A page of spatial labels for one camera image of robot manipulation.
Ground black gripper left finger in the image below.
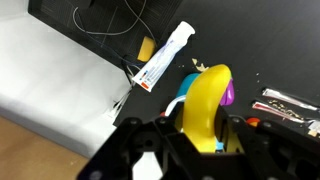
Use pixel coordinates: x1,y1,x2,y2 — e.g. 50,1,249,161
155,116,188,145

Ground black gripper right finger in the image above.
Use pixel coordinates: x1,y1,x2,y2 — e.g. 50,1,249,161
215,105,248,154

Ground yellow toy banana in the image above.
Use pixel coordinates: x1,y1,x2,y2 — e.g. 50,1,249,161
182,63,233,154

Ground orange sauce bottle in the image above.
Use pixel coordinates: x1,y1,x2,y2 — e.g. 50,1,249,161
246,116,262,128

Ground purple toy eggplant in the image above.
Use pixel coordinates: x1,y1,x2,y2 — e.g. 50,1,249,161
219,77,236,107

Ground blue plastic cup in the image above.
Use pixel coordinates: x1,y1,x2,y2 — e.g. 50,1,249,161
175,72,202,108

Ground silver fork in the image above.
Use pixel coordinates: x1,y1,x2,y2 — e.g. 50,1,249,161
261,86,320,113
251,101,320,135

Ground small torn paper crumb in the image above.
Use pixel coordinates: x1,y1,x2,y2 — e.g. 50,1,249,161
191,57,210,73

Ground white toothpaste tube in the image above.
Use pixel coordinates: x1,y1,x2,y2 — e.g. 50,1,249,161
131,20,196,93

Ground yellow sponge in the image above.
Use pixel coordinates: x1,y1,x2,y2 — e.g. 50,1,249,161
136,35,157,63

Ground white cable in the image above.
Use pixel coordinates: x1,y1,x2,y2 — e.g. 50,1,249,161
72,0,158,37

